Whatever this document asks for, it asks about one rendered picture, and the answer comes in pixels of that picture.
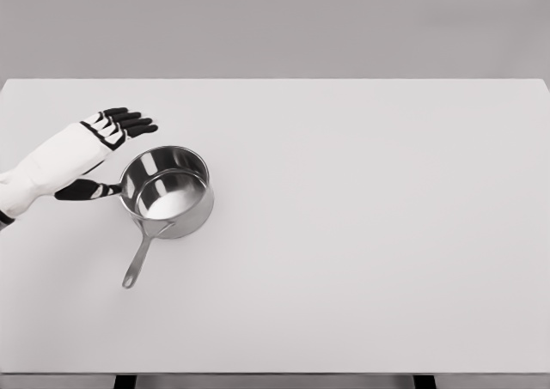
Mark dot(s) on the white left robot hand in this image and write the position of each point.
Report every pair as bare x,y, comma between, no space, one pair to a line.
81,146

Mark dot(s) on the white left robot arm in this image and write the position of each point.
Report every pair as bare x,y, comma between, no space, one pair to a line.
15,189

